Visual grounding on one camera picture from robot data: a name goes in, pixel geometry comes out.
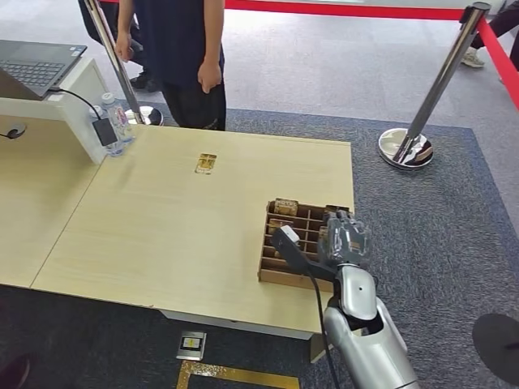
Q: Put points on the person's left hand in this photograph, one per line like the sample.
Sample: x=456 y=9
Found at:
x=209 y=75

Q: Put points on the person's right hand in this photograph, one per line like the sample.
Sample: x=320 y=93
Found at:
x=123 y=47

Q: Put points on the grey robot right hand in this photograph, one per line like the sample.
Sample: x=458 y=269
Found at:
x=344 y=241

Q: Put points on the person's right forearm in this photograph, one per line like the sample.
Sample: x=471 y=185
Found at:
x=125 y=16

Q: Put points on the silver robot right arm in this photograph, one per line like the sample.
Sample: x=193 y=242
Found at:
x=369 y=338

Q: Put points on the person's left forearm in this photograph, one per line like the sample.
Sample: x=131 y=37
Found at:
x=214 y=29

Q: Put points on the person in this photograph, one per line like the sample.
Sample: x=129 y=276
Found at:
x=140 y=59
x=496 y=29
x=182 y=48

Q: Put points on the wooden card holder box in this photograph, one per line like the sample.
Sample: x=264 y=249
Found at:
x=283 y=271

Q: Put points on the clear plastic water bottle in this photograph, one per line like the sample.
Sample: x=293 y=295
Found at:
x=118 y=115
x=115 y=149

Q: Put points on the white desk riser shelf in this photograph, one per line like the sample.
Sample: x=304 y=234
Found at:
x=77 y=107

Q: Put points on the black power adapter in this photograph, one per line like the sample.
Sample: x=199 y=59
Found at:
x=105 y=132

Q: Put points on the wooden table leg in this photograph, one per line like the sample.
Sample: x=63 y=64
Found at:
x=318 y=349

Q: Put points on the grey laptop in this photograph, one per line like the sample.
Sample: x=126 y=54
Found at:
x=36 y=67

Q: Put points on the white table underframe beam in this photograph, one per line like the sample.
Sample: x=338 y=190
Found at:
x=235 y=325

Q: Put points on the dark grey carpet mat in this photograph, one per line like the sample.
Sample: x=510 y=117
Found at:
x=466 y=182

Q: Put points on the red barrier belt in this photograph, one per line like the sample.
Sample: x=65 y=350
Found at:
x=501 y=61
x=344 y=8

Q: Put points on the gold floor tape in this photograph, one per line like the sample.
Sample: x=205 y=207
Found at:
x=239 y=375

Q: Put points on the silver floor socket box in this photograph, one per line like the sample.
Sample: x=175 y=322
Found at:
x=191 y=346

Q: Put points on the black round disc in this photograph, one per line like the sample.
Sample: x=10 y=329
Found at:
x=498 y=349

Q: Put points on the dark rounded object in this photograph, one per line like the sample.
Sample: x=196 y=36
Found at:
x=14 y=373

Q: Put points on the chrome stanchion post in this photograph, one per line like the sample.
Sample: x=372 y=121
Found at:
x=434 y=91
x=115 y=59

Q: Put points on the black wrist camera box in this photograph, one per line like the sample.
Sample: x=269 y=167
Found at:
x=294 y=252

